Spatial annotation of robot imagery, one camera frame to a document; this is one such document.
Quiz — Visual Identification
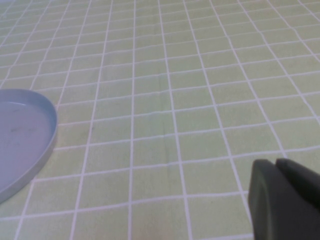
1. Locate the green checked tablecloth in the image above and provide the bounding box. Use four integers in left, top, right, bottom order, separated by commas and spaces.
0, 0, 320, 240

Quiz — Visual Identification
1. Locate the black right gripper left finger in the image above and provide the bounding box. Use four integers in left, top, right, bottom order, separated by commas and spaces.
247, 159, 320, 240

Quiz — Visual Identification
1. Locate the blue round plate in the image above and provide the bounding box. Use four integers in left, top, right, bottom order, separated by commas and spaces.
0, 88, 59, 205

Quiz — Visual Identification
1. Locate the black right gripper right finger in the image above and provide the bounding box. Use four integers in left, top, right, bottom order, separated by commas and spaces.
276, 157, 320, 202

